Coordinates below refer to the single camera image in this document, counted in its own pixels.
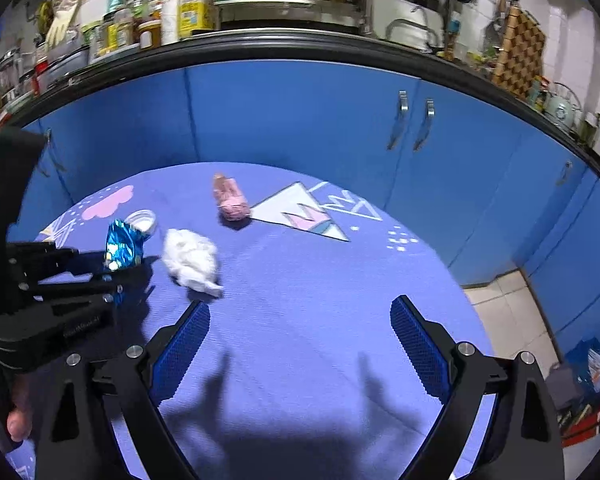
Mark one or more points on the yellow-labelled jar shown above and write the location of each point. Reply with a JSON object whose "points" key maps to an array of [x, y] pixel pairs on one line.
{"points": [[115, 32]]}

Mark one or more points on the pale green kettle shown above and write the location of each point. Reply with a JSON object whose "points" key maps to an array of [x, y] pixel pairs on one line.
{"points": [[562, 107]]}

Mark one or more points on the steel basin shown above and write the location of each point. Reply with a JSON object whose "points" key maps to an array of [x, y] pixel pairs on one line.
{"points": [[67, 65]]}

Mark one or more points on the blue cabinet door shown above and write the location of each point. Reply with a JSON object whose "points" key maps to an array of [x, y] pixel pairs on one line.
{"points": [[545, 220], [290, 115], [460, 170], [120, 125]]}

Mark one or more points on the white round lid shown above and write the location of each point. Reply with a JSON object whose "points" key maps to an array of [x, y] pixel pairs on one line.
{"points": [[147, 217]]}

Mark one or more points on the blue plastic bag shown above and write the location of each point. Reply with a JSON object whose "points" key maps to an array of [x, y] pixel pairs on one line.
{"points": [[587, 365]]}

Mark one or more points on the shiny blue snack wrapper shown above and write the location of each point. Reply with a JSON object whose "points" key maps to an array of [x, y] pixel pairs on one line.
{"points": [[125, 245]]}

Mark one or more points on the person's left hand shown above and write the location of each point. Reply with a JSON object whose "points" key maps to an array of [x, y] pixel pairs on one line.
{"points": [[21, 417]]}

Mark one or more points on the metal faucet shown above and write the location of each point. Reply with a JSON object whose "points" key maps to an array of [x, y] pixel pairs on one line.
{"points": [[415, 27]]}

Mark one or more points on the yellow detergent bottle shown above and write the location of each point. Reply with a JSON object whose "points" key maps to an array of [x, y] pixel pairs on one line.
{"points": [[195, 5]]}

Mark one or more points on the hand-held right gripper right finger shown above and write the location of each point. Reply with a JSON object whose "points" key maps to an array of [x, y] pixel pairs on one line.
{"points": [[420, 350]]}

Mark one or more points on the orange jar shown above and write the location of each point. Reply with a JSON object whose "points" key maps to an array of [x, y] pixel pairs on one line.
{"points": [[150, 35]]}

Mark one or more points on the pink snack wrapper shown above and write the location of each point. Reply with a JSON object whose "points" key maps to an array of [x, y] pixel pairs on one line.
{"points": [[230, 200]]}

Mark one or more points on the crumpled white tissue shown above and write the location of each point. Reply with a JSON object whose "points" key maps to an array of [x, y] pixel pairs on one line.
{"points": [[190, 260]]}

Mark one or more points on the black kitchen countertop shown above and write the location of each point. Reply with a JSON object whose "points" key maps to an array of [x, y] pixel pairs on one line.
{"points": [[280, 40]]}

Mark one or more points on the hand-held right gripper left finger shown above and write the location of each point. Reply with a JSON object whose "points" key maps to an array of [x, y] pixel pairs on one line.
{"points": [[180, 355]]}

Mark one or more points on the white paper roll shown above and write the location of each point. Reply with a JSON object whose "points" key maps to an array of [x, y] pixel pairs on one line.
{"points": [[170, 22]]}

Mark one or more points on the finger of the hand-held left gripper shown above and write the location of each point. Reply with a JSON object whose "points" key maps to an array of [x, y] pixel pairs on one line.
{"points": [[55, 255], [80, 291]]}

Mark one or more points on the checkered wooden board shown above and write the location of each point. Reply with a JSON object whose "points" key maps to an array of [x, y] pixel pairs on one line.
{"points": [[520, 52]]}

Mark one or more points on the yellow rubber glove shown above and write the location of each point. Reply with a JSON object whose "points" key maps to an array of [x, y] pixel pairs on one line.
{"points": [[62, 20]]}

